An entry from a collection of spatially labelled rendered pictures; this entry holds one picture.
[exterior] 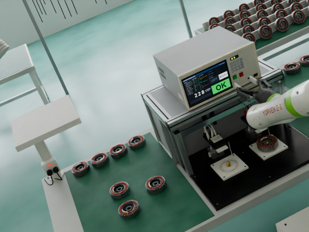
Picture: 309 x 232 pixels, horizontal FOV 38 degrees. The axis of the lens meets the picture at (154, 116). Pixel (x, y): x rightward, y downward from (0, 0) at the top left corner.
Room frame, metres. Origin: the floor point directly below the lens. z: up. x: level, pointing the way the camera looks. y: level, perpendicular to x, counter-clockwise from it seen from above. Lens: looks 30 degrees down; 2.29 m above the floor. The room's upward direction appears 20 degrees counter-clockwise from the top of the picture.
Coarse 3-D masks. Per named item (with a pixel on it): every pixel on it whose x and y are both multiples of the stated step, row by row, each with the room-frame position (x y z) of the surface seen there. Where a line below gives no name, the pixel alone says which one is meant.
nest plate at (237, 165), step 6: (228, 156) 1.96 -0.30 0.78; (234, 156) 1.94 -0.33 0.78; (216, 162) 1.94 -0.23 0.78; (222, 162) 1.92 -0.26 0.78; (234, 162) 1.89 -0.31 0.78; (240, 162) 1.87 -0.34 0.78; (216, 168) 1.89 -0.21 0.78; (222, 168) 1.87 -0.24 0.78; (228, 168) 1.86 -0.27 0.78; (234, 168) 1.84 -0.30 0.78; (240, 168) 1.82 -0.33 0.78; (246, 168) 1.81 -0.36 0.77; (222, 174) 1.83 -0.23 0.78; (228, 174) 1.81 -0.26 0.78; (234, 174) 1.80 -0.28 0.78
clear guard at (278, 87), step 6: (270, 84) 2.05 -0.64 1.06; (276, 84) 2.03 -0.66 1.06; (282, 84) 2.00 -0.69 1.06; (276, 90) 1.97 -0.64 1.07; (282, 90) 1.95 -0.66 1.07; (288, 90) 1.93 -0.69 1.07; (246, 102) 1.96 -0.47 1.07; (252, 102) 1.94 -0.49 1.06; (258, 102) 1.92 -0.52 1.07; (270, 126) 1.76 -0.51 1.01
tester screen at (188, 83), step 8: (224, 64) 2.03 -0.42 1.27; (200, 72) 2.01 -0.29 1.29; (208, 72) 2.02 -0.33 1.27; (216, 72) 2.02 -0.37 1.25; (184, 80) 1.99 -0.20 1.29; (192, 80) 2.00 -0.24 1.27; (200, 80) 2.01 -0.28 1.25; (208, 80) 2.01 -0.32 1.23; (192, 88) 2.00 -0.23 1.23; (200, 88) 2.01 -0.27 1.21; (208, 88) 2.01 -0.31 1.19; (192, 96) 2.00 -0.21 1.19; (200, 96) 2.00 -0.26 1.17; (208, 96) 2.01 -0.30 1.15; (192, 104) 1.99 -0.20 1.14
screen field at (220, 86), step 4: (224, 80) 2.03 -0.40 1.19; (228, 80) 2.03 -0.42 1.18; (216, 84) 2.02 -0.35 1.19; (220, 84) 2.03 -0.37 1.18; (224, 84) 2.03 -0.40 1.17; (228, 84) 2.03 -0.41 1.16; (212, 88) 2.02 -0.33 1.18; (216, 88) 2.02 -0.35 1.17; (220, 88) 2.02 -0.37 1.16; (224, 88) 2.03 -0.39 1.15; (212, 92) 2.02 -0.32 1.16; (216, 92) 2.02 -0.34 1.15
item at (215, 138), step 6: (210, 132) 2.06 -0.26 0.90; (204, 138) 2.04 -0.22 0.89; (210, 138) 1.97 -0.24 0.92; (216, 138) 1.96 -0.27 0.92; (222, 138) 1.94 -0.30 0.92; (210, 144) 1.96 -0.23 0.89; (216, 144) 1.92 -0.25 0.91; (222, 144) 1.92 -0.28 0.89; (216, 150) 1.91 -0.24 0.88; (222, 150) 1.90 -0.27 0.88
